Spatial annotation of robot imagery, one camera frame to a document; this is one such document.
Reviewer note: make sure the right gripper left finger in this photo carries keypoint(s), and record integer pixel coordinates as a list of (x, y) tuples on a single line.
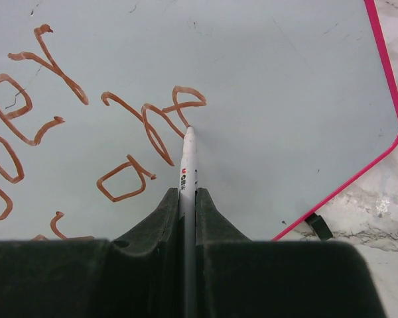
[(131, 276)]

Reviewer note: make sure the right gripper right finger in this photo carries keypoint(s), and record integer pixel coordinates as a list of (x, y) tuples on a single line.
[(238, 277)]

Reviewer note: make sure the white whiteboard marker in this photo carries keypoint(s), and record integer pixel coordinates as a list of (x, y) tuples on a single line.
[(187, 208)]

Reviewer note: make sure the pink framed whiteboard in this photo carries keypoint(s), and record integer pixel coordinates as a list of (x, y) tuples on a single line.
[(289, 101)]

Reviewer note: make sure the black whiteboard stand clip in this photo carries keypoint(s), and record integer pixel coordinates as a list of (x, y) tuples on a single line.
[(319, 226)]

